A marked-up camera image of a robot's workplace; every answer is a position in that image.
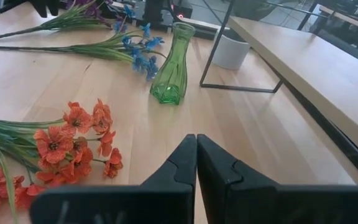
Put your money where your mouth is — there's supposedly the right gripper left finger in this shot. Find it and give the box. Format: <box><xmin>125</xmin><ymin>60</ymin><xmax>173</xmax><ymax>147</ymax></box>
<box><xmin>29</xmin><ymin>133</ymin><xmax>198</xmax><ymax>224</ymax></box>

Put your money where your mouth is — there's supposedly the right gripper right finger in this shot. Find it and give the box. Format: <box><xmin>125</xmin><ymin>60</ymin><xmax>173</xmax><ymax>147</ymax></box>
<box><xmin>196</xmin><ymin>133</ymin><xmax>358</xmax><ymax>224</ymax></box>

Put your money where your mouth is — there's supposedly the orange artificial flower bunch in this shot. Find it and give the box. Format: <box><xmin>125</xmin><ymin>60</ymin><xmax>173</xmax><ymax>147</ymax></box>
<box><xmin>0</xmin><ymin>98</ymin><xmax>125</xmax><ymax>224</ymax></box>

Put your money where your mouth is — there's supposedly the green glass vase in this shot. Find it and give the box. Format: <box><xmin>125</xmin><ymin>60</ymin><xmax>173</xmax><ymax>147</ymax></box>
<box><xmin>149</xmin><ymin>21</ymin><xmax>196</xmax><ymax>106</ymax></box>

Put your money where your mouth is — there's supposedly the blue artificial flower bunch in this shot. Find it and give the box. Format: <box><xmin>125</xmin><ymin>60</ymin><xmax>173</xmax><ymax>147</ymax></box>
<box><xmin>0</xmin><ymin>22</ymin><xmax>168</xmax><ymax>83</ymax></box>

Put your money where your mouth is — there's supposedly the purple artificial flower bunch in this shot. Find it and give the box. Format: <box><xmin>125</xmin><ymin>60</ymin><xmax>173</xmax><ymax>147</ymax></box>
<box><xmin>0</xmin><ymin>0</ymin><xmax>137</xmax><ymax>43</ymax></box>

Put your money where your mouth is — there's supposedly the snake plant in white pot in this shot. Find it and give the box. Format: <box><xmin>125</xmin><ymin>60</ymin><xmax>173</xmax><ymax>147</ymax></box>
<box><xmin>211</xmin><ymin>0</ymin><xmax>298</xmax><ymax>71</ymax></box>

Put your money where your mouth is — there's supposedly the background wooden desk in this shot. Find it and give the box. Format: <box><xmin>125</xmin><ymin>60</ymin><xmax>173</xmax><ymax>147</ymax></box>
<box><xmin>309</xmin><ymin>0</ymin><xmax>358</xmax><ymax>65</ymax></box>

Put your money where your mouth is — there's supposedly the wooden shelf with black frame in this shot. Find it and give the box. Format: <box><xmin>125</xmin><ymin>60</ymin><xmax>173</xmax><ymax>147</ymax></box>
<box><xmin>198</xmin><ymin>0</ymin><xmax>358</xmax><ymax>185</ymax></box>

